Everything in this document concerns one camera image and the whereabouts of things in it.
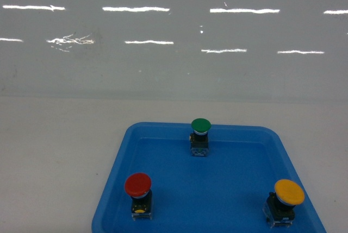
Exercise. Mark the red mushroom push button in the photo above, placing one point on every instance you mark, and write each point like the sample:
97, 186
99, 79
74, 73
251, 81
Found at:
138, 187

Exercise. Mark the yellow mushroom push button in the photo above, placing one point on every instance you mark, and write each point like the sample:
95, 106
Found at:
279, 205

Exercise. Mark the green mushroom push button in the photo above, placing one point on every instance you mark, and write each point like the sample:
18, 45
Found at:
199, 142

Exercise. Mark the blue plastic tray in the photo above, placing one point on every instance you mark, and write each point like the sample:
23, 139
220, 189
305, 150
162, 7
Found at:
222, 192

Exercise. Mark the whiteboard panel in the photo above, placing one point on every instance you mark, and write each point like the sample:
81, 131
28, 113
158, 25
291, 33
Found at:
222, 50

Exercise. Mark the white table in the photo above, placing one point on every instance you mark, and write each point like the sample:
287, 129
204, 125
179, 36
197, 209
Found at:
56, 153

